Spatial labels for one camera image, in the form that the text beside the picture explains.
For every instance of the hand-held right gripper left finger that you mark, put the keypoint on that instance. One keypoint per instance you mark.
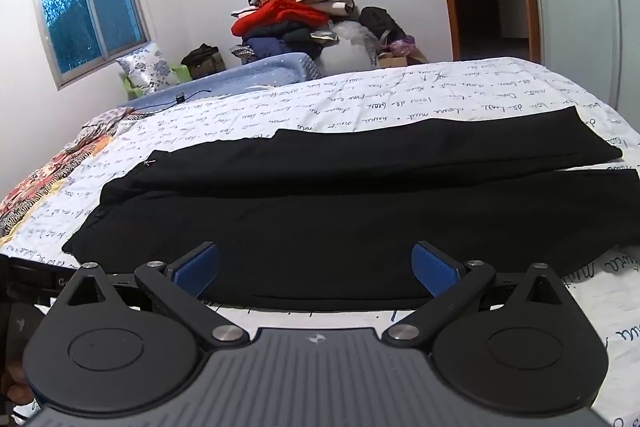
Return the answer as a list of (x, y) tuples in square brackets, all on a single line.
[(197, 268)]

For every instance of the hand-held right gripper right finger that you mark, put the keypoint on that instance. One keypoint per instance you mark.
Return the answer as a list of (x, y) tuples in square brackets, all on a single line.
[(434, 269)]

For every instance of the black pants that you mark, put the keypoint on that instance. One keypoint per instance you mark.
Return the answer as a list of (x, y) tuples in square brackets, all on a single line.
[(325, 207)]

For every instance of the floral patchwork quilt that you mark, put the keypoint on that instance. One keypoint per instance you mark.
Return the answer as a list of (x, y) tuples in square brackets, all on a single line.
[(30, 197)]

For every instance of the crumpled patterned cloth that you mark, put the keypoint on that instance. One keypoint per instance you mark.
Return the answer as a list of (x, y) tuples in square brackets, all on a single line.
[(100, 124)]

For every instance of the white script-print bed sheet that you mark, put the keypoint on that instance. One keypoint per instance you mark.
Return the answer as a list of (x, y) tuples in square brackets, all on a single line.
[(350, 97)]

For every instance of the green plastic stool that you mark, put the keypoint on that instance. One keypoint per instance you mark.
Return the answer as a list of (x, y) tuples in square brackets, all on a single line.
[(131, 86)]

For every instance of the blue blanket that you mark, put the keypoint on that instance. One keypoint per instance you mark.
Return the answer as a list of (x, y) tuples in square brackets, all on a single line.
[(250, 74)]

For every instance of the blue floral pillow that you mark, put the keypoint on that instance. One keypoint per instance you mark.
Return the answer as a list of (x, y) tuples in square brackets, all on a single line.
[(147, 67)]

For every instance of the dark brown bag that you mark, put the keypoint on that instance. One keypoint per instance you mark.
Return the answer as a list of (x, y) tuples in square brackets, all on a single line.
[(202, 59)]

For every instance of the cardboard box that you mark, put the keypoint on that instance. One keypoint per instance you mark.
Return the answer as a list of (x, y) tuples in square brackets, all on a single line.
[(395, 60)]

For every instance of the purple cloth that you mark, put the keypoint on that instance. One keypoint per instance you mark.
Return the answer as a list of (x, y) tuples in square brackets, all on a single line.
[(404, 44)]

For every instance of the clear plastic bag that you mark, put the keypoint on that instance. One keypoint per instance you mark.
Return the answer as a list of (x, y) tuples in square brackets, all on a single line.
[(350, 49)]

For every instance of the black backpack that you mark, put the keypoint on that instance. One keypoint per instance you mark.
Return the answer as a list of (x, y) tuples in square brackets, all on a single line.
[(380, 24)]

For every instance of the pile of clothes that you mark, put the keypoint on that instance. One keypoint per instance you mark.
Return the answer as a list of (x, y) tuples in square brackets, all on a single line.
[(280, 14)]

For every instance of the sliding glass window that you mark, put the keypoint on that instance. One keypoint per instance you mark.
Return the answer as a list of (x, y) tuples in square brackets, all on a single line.
[(90, 22)]

